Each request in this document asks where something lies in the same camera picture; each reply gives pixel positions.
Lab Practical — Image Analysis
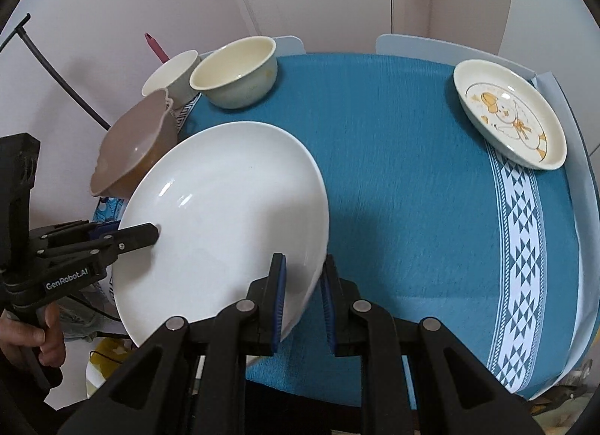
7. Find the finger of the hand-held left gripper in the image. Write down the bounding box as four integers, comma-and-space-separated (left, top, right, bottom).
30, 219, 121, 243
34, 223, 161, 273

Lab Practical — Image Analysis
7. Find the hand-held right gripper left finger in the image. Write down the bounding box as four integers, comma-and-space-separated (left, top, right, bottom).
56, 253, 288, 435

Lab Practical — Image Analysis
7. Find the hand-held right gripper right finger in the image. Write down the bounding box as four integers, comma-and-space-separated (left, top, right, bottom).
319, 254, 545, 435

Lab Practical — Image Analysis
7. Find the large white plate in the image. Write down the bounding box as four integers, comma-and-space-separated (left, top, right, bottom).
112, 121, 331, 351

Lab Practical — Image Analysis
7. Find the brown plastic bowl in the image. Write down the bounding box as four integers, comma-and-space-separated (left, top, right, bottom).
89, 87, 180, 199

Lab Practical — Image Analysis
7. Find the large cream bowl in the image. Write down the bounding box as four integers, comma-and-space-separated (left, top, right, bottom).
189, 36, 279, 110

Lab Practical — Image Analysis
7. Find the cream cartoon print plate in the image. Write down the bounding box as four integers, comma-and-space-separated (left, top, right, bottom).
453, 59, 568, 171

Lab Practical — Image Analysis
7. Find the person's left hand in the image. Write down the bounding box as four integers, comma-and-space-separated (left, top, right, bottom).
0, 306, 67, 370

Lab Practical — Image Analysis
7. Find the blue patterned tablecloth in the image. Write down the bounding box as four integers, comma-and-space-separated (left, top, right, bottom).
91, 54, 583, 410

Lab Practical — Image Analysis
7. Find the white cup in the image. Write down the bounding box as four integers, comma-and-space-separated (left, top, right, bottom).
141, 49, 203, 108

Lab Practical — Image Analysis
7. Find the pale blue table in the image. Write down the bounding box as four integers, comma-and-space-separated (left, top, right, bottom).
267, 33, 593, 399

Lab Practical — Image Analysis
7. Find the black curved cable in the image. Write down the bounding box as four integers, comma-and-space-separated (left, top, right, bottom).
0, 13, 112, 132

